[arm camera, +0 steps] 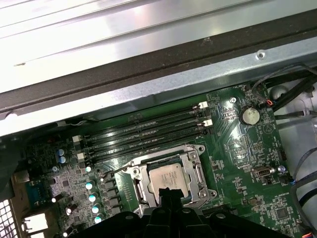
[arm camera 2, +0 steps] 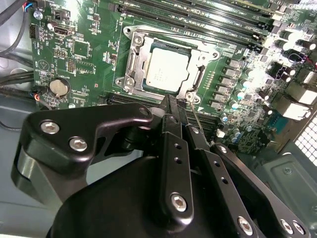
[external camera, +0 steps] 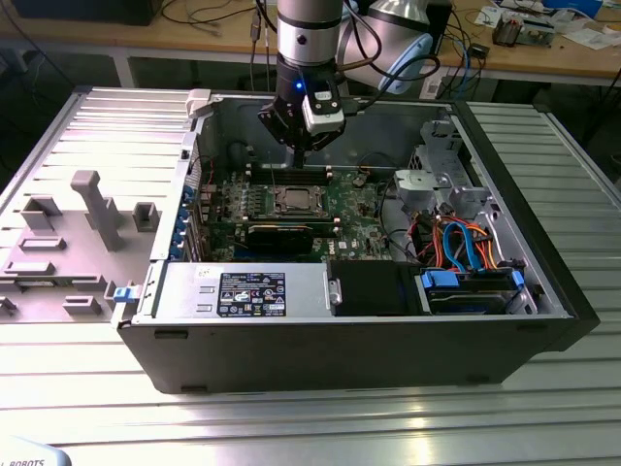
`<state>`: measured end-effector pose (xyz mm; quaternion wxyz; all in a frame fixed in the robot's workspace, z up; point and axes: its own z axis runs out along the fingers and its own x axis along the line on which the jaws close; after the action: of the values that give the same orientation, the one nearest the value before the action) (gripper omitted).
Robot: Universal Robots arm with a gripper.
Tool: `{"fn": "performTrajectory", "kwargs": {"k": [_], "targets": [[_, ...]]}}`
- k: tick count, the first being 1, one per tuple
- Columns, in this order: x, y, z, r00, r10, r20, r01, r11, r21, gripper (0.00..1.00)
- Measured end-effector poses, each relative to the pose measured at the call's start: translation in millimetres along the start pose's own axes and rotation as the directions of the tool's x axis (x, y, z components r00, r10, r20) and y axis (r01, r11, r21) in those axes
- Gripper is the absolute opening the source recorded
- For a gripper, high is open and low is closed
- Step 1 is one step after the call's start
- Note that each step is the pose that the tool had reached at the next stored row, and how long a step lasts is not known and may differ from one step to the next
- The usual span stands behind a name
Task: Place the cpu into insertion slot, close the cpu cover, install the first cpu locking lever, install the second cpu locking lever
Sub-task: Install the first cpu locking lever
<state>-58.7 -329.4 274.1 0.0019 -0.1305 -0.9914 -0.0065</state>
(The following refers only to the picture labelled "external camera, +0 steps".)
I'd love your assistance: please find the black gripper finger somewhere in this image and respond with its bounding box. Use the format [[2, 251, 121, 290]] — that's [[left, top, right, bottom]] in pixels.
[[256, 102, 305, 169], [299, 131, 341, 169]]

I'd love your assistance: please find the grey metal device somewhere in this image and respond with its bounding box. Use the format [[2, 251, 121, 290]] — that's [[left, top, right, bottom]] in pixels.
[[521, 17, 558, 49]]

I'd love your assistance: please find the blue plastic latch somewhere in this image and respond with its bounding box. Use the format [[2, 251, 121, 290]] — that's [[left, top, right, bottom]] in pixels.
[[113, 284, 141, 306]]

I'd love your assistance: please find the white paper sheet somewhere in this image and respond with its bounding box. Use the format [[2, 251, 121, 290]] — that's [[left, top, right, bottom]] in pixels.
[[565, 26, 620, 50]]

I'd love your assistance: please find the blue cable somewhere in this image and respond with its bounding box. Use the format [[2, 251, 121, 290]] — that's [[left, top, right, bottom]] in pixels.
[[460, 26, 480, 96]]

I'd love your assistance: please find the silver CPU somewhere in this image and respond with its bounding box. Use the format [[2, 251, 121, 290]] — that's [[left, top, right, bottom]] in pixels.
[[284, 190, 313, 210]]

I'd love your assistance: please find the green motherboard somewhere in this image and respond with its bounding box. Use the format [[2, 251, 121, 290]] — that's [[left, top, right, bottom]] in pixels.
[[193, 164, 397, 261]]

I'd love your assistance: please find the tall black box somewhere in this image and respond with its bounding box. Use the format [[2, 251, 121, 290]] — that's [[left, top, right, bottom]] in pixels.
[[429, 0, 453, 58]]

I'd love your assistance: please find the printed paper sheet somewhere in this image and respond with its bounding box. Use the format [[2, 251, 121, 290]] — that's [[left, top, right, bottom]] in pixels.
[[474, 5, 504, 26]]

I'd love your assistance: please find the blue wire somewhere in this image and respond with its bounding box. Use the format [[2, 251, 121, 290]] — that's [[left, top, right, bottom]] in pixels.
[[441, 220, 484, 274]]

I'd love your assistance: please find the metal socket cover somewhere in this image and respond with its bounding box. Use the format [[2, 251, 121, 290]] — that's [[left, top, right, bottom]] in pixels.
[[274, 185, 326, 217]]

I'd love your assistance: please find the wooden workbench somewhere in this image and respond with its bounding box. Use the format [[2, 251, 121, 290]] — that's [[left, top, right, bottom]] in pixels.
[[0, 0, 621, 88]]

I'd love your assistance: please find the black PC case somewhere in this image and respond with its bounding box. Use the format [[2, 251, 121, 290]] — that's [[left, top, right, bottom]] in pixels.
[[110, 86, 602, 395]]

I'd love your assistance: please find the silver power supply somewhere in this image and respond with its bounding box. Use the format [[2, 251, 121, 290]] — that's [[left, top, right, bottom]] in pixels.
[[153, 261, 336, 322]]

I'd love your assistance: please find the black RAM slot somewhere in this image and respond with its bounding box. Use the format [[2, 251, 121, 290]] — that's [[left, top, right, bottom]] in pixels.
[[212, 223, 339, 230], [246, 178, 334, 185], [212, 219, 339, 226], [246, 169, 334, 176], [246, 174, 334, 181], [212, 216, 339, 222], [212, 227, 339, 235], [246, 165, 334, 172]]

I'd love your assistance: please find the blue box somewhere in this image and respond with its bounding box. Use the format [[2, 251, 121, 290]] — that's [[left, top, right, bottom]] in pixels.
[[541, 0, 603, 16]]

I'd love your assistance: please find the CPU socket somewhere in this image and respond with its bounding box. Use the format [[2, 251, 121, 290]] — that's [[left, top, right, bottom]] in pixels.
[[271, 183, 329, 219]]

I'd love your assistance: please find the thick black cable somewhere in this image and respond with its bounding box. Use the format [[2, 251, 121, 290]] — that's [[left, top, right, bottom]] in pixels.
[[376, 178, 421, 266]]

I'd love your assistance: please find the red wire bundle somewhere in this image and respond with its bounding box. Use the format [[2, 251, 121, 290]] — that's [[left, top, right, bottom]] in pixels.
[[409, 213, 435, 261]]

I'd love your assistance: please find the orange wire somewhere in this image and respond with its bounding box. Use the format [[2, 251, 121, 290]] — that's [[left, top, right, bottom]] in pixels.
[[429, 218, 446, 269], [471, 223, 500, 271]]

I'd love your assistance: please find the metal heat sink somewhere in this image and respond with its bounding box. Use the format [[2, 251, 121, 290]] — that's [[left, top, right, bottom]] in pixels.
[[492, 13, 524, 49]]

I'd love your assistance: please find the pale blue teach pendant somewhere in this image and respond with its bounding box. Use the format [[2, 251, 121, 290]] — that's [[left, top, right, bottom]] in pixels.
[[0, 435, 74, 466]]

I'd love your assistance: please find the silver metal drive cage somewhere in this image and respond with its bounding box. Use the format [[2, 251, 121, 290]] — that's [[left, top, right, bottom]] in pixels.
[[409, 118, 494, 215]]

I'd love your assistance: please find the light grey case latch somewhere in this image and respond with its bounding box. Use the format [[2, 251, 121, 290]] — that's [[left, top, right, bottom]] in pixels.
[[185, 88, 213, 119]]

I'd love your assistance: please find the hard disk blue carrier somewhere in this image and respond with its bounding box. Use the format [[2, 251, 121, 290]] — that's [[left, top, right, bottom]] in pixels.
[[415, 269, 528, 316]]

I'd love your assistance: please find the black graphics card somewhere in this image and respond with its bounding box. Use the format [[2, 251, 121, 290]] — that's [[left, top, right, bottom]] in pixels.
[[245, 223, 315, 257]]

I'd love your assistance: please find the large black box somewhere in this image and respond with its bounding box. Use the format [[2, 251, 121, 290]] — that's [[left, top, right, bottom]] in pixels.
[[12, 0, 161, 26]]

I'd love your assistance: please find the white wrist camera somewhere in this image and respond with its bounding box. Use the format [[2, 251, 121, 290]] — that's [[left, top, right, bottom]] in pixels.
[[301, 88, 347, 136]]

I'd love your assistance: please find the grey parts rack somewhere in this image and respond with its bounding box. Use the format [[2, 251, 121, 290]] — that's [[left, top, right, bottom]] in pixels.
[[0, 169, 164, 324]]

